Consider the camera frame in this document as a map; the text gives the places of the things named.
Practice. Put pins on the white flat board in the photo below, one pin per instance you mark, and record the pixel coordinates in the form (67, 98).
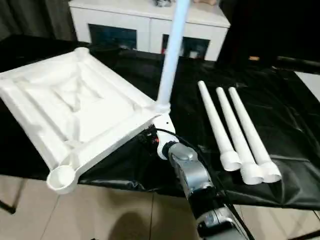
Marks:
(308, 85)

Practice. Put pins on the white mug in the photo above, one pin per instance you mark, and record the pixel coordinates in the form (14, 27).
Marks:
(192, 53)

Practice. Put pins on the black work mat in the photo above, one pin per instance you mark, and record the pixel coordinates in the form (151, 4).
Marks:
(275, 120)

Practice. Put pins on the white cabinet with glass doors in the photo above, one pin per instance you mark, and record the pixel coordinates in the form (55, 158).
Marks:
(150, 17)

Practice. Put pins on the grey curtain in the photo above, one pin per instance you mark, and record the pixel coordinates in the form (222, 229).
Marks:
(32, 17)

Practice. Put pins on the white plastic table top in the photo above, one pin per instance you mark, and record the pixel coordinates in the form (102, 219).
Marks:
(62, 100)

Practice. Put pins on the black folding stand leg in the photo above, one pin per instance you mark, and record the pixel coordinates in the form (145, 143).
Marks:
(7, 207)
(307, 235)

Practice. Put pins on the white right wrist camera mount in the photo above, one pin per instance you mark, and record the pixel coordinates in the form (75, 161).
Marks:
(165, 125)

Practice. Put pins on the white plastic table leg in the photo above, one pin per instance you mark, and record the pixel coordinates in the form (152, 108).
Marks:
(217, 125)
(250, 130)
(235, 130)
(172, 55)

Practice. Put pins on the small yellow box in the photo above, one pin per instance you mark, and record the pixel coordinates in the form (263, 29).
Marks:
(254, 58)

